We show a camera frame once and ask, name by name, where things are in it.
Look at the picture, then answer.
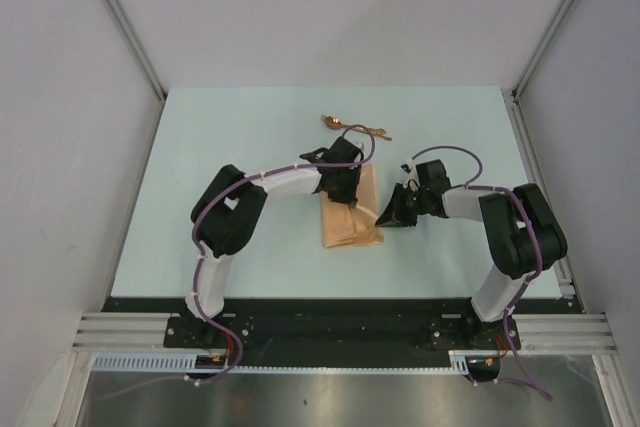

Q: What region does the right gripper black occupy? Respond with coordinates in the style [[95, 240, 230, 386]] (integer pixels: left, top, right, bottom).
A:
[[376, 182, 430, 227]]

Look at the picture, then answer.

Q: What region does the peach satin napkin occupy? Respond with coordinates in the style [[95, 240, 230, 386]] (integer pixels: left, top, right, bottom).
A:
[[321, 164, 384, 248]]

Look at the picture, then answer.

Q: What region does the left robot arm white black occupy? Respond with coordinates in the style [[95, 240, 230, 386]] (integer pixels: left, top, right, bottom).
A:
[[185, 136, 373, 347]]

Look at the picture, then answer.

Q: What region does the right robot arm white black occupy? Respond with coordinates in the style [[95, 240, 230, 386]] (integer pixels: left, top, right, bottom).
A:
[[376, 160, 568, 348]]

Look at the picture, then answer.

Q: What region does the copper spoon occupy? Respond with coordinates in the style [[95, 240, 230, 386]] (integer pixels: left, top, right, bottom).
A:
[[321, 115, 349, 130]]

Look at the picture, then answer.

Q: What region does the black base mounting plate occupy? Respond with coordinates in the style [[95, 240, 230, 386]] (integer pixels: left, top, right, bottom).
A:
[[100, 298, 584, 369]]

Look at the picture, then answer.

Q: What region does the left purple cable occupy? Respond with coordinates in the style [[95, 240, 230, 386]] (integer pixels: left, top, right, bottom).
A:
[[94, 124, 377, 400]]

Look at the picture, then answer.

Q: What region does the purple cable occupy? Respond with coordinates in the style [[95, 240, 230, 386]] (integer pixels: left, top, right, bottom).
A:
[[401, 144, 554, 403], [94, 124, 377, 400]]

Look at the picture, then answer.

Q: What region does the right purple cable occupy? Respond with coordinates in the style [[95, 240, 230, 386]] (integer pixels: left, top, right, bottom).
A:
[[401, 144, 554, 403]]

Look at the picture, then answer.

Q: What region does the aluminium frame rail right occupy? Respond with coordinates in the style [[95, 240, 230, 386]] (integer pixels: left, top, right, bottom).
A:
[[502, 89, 578, 301]]

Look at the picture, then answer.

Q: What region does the aluminium cross rail front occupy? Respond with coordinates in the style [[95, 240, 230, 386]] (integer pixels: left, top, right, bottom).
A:
[[72, 313, 618, 355]]

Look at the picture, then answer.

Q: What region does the aluminium frame post right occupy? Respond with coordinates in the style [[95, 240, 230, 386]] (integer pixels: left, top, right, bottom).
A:
[[510, 0, 577, 102]]

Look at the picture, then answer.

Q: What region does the aluminium frame post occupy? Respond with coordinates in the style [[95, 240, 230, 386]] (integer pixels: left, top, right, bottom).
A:
[[101, 0, 168, 105], [510, 0, 577, 102]]

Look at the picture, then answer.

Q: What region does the aluminium frame post left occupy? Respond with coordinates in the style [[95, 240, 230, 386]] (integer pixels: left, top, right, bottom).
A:
[[101, 0, 168, 105]]

